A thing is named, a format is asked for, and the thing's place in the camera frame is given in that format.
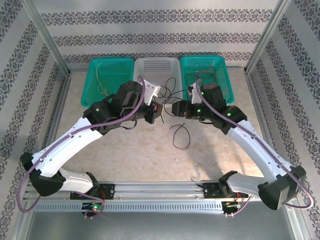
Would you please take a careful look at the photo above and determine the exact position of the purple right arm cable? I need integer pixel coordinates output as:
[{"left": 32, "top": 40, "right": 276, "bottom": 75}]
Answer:
[{"left": 194, "top": 79, "right": 315, "bottom": 209}]

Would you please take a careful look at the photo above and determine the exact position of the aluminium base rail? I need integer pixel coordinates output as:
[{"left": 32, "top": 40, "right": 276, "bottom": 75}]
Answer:
[{"left": 23, "top": 181, "right": 297, "bottom": 202}]

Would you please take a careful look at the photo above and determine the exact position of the teal perforated plastic basket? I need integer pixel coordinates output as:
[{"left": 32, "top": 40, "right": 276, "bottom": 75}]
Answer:
[
  {"left": 179, "top": 55, "right": 235, "bottom": 105},
  {"left": 80, "top": 57, "right": 135, "bottom": 108}
]

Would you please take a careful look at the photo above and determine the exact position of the grey metal sheet panel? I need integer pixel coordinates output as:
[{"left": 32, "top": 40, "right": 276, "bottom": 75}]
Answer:
[{"left": 24, "top": 211, "right": 301, "bottom": 240}]

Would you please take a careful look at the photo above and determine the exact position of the white perforated plastic basket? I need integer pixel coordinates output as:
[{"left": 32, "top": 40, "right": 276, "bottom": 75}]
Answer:
[{"left": 131, "top": 57, "right": 183, "bottom": 101}]

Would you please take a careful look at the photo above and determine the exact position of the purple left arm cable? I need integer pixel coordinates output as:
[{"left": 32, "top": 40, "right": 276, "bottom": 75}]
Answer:
[{"left": 17, "top": 75, "right": 146, "bottom": 213}]

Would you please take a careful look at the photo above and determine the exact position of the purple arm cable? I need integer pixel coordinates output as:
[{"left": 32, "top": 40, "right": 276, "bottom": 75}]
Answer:
[
  {"left": 17, "top": 75, "right": 146, "bottom": 213},
  {"left": 194, "top": 79, "right": 315, "bottom": 209}
]

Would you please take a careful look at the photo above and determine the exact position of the small controller circuit board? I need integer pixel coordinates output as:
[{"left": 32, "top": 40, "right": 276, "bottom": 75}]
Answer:
[
  {"left": 221, "top": 199, "right": 243, "bottom": 210},
  {"left": 81, "top": 201, "right": 105, "bottom": 213}
]

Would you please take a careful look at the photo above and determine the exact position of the thin black cable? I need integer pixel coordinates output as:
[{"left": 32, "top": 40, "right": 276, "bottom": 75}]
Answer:
[
  {"left": 156, "top": 76, "right": 187, "bottom": 124},
  {"left": 169, "top": 123, "right": 192, "bottom": 150}
]

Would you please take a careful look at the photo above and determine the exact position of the grey slotted cable duct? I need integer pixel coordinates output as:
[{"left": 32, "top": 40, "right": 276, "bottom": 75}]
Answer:
[{"left": 33, "top": 200, "right": 225, "bottom": 214}]

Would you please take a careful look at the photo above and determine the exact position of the aluminium side frame rail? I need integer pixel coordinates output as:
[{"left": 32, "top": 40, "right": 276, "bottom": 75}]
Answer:
[
  {"left": 14, "top": 70, "right": 74, "bottom": 240},
  {"left": 243, "top": 66, "right": 305, "bottom": 240}
]

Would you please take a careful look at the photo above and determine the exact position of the short purple cable loop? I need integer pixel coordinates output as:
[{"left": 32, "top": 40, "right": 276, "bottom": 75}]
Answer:
[
  {"left": 224, "top": 192, "right": 255, "bottom": 218},
  {"left": 73, "top": 190, "right": 108, "bottom": 220}
]

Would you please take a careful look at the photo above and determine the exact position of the thin yellow cable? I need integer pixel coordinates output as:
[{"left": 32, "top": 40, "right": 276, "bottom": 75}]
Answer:
[
  {"left": 98, "top": 79, "right": 110, "bottom": 96},
  {"left": 95, "top": 61, "right": 106, "bottom": 95}
]

